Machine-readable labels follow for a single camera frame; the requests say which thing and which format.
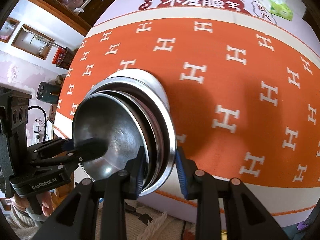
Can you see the finger of the black left gripper seen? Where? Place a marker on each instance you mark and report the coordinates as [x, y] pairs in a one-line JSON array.
[[61, 153]]

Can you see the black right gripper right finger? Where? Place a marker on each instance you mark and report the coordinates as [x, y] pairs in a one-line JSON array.
[[245, 215]]

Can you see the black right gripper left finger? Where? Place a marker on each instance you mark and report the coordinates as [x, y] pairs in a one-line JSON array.
[[76, 216]]

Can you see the large steel bowl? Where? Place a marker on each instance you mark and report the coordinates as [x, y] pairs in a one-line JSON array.
[[170, 145]]

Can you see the person's left hand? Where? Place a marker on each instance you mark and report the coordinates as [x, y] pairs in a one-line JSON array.
[[33, 211]]

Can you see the dark woven basket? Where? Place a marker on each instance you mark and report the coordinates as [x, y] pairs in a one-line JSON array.
[[63, 58]]

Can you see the plain white plate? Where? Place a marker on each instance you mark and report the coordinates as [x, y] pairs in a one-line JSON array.
[[143, 86]]

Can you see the orange H pattern blanket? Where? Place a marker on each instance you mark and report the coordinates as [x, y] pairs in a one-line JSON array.
[[243, 94]]

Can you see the red white printed mat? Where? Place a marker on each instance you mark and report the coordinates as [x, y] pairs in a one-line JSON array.
[[250, 7]]

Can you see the green tissue pack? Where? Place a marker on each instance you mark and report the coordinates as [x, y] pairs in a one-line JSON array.
[[278, 8]]

